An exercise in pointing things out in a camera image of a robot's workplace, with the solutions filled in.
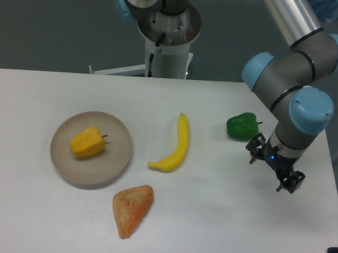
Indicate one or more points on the yellow toy banana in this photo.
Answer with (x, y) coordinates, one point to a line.
(175, 159)

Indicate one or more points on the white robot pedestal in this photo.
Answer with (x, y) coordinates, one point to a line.
(167, 42)

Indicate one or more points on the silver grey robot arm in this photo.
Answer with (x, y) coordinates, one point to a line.
(283, 85)

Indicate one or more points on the beige round plate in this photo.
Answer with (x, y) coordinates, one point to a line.
(95, 171)

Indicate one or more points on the yellow toy pepper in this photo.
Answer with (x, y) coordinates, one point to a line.
(87, 143)

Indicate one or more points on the orange toy bread slice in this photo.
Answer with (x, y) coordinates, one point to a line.
(130, 206)

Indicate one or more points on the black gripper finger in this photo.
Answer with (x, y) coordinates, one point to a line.
(256, 147)
(290, 181)

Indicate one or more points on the green toy pepper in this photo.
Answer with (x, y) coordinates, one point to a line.
(243, 127)

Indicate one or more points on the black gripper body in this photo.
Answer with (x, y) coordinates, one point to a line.
(278, 156)

